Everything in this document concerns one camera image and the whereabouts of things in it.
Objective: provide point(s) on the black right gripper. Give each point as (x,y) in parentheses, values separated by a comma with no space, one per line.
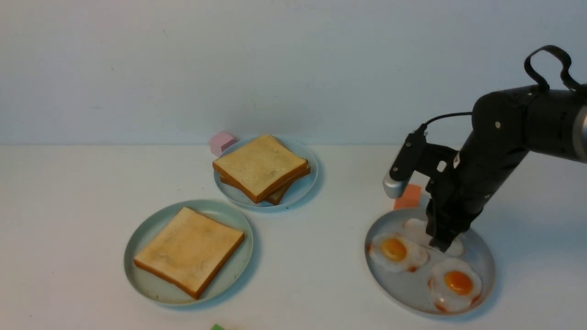
(458,196)

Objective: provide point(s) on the fried egg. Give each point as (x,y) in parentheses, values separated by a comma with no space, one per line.
(396,253)
(453,286)
(415,229)

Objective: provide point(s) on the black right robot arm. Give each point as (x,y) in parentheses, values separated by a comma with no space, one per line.
(506,126)

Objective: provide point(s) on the orange cube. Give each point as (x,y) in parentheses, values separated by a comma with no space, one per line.
(410,197)

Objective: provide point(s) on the grey egg plate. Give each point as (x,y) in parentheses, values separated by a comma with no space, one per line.
(410,289)

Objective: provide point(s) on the grey bread plate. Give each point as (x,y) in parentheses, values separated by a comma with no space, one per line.
(300,188)

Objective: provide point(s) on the light green empty plate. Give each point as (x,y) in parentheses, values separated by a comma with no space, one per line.
(165,293)

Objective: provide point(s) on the pink cube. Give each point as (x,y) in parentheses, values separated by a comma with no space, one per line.
(220,142)

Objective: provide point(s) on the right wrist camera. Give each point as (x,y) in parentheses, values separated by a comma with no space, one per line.
(416,155)

